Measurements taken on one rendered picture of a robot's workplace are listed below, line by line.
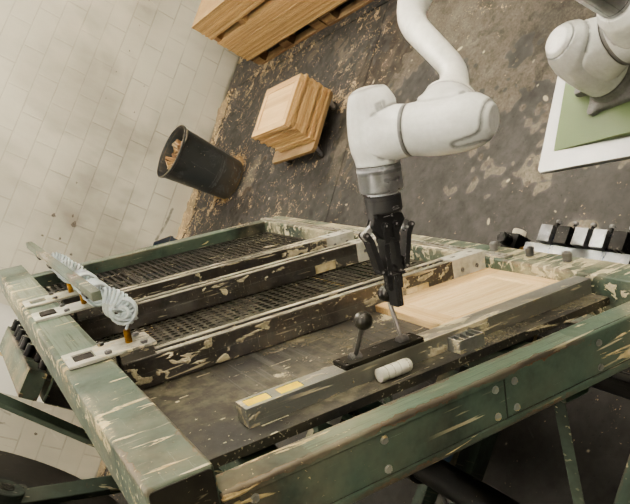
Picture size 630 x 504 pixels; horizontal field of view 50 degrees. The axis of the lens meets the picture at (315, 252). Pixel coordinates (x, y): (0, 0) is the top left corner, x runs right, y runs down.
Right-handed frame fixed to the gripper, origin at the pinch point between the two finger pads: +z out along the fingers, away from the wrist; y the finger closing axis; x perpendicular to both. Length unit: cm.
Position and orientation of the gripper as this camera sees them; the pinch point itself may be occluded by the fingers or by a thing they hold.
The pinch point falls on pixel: (394, 289)
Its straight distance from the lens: 141.2
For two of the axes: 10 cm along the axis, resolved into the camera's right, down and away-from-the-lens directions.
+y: 8.6, -2.3, 4.6
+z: 1.5, 9.7, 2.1
